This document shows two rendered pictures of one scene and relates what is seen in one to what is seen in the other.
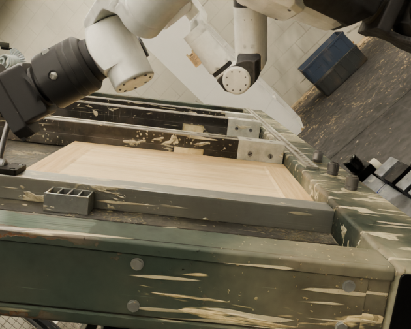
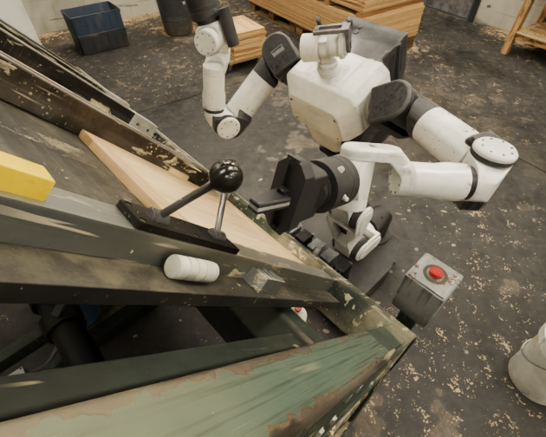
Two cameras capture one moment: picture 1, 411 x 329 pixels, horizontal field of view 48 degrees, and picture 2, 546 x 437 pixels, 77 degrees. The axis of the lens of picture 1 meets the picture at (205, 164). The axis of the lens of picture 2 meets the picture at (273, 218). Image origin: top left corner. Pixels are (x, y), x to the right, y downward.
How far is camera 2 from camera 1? 0.88 m
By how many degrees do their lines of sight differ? 58
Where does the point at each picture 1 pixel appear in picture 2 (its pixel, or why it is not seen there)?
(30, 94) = (315, 202)
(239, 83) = (230, 132)
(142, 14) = (419, 192)
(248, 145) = not seen: hidden behind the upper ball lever
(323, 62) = (92, 23)
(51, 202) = (266, 286)
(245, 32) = (255, 99)
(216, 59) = (221, 102)
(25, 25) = not seen: outside the picture
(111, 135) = (124, 137)
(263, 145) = not seen: hidden behind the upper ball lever
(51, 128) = (58, 102)
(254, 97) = (10, 16)
